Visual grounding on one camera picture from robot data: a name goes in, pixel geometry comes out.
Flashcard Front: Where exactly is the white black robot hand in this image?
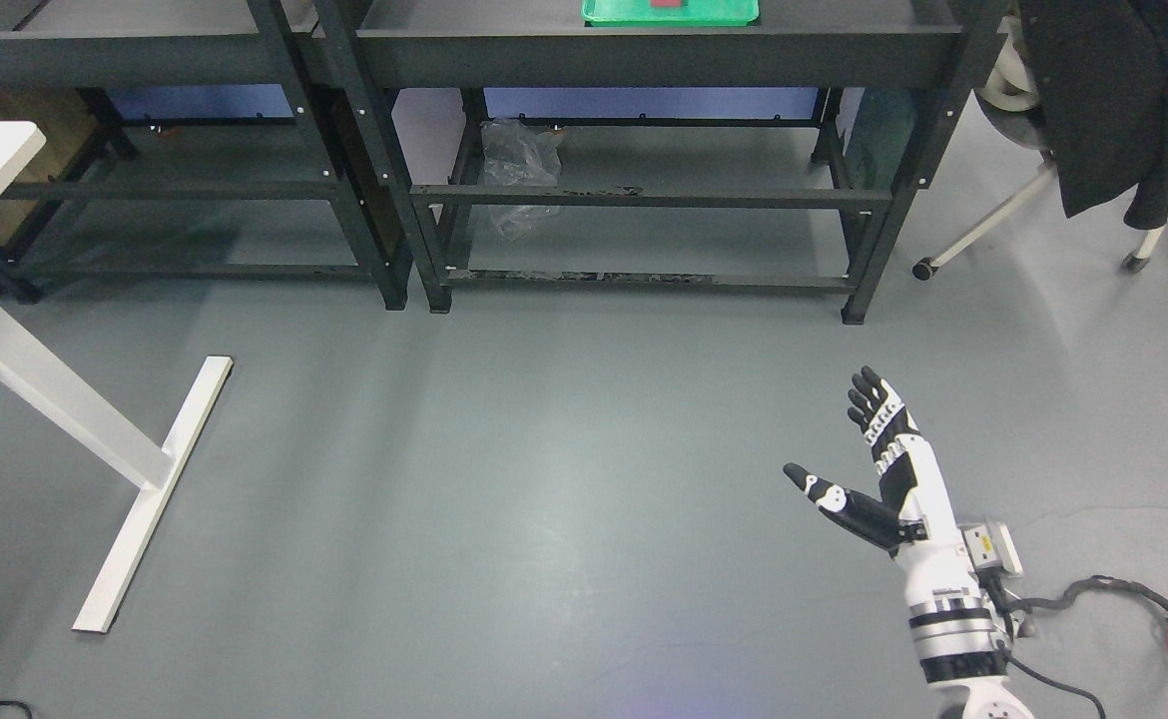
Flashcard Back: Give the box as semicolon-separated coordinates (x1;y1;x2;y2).
783;365;961;554

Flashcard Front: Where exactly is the right black metal shelf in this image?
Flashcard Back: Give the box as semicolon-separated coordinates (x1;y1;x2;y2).
315;1;1007;324

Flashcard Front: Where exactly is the black metal shelf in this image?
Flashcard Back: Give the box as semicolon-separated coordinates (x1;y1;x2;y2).
315;1;1007;324
0;1;412;310

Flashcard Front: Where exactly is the green plastic tray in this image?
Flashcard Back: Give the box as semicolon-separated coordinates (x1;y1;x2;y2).
580;1;762;28

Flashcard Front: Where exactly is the left black metal shelf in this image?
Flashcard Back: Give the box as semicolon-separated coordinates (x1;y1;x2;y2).
0;1;412;310

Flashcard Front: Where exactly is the black jacket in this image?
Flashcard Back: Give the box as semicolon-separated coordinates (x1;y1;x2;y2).
1017;1;1168;231

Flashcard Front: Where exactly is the clear plastic bag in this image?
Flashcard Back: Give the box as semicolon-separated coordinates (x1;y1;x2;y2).
480;118;564;240

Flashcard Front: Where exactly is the white table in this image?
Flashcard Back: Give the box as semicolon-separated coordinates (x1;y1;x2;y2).
0;120;234;634

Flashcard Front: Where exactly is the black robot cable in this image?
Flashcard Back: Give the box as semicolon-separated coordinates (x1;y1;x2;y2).
1004;575;1168;719

